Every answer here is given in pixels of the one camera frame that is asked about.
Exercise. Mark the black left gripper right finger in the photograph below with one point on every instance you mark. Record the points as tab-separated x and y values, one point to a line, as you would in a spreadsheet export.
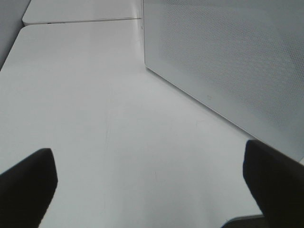
276	182

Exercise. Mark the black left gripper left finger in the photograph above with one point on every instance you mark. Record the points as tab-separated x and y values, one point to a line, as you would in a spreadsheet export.
27	189

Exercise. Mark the white microwave door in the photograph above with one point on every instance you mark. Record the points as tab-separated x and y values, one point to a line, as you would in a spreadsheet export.
244	59

